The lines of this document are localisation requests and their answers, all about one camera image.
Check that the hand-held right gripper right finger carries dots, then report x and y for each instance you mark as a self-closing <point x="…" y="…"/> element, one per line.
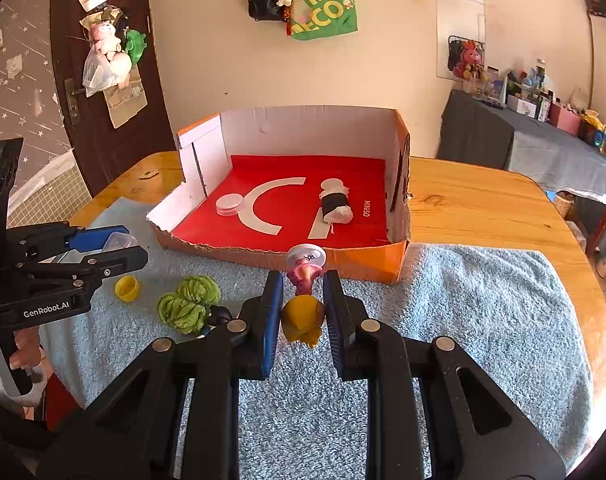
<point x="333" y="325"/>

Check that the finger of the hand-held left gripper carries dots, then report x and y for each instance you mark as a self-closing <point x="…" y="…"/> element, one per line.
<point x="118" y="260"/>
<point x="93" y="238"/>

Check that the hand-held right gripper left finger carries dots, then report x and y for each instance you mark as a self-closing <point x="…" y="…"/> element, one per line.
<point x="275" y="325"/>

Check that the clear small plastic box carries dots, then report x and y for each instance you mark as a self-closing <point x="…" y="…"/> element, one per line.
<point x="124" y="241"/>

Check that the pink and yellow flamingo toy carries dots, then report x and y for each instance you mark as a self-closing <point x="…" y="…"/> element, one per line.
<point x="303" y="315"/>

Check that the yellow plastic cap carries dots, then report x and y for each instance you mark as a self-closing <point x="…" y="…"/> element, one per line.
<point x="127" y="289"/>

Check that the green knitted scrunchie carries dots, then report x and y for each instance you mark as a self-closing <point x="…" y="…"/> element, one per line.
<point x="178" y="312"/>
<point x="198" y="290"/>

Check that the orange and white cardboard box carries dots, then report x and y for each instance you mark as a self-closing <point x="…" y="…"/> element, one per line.
<point x="308" y="135"/>

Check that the person's left hand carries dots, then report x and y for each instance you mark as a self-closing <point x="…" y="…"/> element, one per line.
<point x="25" y="352"/>

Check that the dark-haired small figurine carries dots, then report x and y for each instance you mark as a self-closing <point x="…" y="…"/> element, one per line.
<point x="218" y="316"/>

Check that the small wooden tag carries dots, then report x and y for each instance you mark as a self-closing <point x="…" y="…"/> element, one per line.
<point x="148" y="175"/>

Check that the dark brown door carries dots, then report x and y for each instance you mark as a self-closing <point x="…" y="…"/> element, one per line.
<point x="83" y="150"/>

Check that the black and white rolled cloth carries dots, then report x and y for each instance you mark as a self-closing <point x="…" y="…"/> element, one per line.
<point x="335" y="205"/>

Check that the light blue towel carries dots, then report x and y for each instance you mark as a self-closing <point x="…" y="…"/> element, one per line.
<point x="458" y="335"/>

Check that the white round lid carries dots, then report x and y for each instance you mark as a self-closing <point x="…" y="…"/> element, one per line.
<point x="230" y="204"/>

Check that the beige cloth pouch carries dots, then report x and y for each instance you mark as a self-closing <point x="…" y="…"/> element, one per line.
<point x="125" y="105"/>

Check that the clear plastic bag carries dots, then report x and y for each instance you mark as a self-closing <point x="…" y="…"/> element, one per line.
<point x="95" y="75"/>

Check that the green plush toy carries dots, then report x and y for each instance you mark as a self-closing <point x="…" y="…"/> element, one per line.
<point x="135" y="45"/>

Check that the pink plush toy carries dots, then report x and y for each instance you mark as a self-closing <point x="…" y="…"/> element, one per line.
<point x="108" y="37"/>

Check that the wicker basket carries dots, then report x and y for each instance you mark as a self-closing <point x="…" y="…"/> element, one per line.
<point x="564" y="205"/>

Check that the grey cloth covered side table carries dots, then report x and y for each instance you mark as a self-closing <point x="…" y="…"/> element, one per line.
<point x="533" y="155"/>

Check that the red tassel ornament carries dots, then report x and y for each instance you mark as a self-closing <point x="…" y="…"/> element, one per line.
<point x="288" y="25"/>

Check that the assorted desk clutter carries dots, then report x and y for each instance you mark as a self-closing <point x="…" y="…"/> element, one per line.
<point x="523" y="100"/>

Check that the pink bunny plush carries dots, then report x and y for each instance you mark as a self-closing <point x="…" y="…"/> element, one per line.
<point x="470" y="57"/>

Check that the pink storage box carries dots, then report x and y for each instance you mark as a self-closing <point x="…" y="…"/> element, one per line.
<point x="563" y="119"/>

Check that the green tote bag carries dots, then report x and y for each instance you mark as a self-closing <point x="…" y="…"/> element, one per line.
<point x="328" y="10"/>

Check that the wall mirror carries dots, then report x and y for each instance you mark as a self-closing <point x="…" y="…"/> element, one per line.
<point x="458" y="20"/>

